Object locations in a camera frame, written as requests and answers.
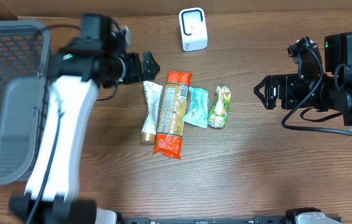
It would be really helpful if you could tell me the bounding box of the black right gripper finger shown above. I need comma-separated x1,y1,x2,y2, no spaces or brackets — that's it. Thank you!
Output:
254,90,277,110
254,75,277,93

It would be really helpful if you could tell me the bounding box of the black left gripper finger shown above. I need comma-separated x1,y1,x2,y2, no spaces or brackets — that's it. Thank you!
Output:
142,51,160,70
142,67,159,81

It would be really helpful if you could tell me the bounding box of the white printed packet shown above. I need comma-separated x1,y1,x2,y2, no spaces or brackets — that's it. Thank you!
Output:
141,81,163,144

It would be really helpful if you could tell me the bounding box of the orange spaghetti packet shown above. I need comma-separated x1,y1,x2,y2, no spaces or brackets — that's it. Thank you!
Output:
153,70,193,159

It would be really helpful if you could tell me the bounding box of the green snack packet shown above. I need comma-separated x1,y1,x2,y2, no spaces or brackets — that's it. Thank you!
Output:
208,86,231,128

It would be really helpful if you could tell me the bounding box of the teal snack packet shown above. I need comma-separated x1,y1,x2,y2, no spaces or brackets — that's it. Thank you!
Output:
182,86,209,129

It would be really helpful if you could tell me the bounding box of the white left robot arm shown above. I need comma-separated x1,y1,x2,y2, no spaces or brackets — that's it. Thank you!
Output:
9,14,160,224

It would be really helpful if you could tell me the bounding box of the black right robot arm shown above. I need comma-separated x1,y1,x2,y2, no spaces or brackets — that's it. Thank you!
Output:
254,32,352,137

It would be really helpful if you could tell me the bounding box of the white barcode scanner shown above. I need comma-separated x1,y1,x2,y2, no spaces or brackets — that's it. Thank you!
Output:
178,7,208,52

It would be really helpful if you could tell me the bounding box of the grey plastic shopping basket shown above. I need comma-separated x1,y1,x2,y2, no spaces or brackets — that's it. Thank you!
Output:
0,20,50,185

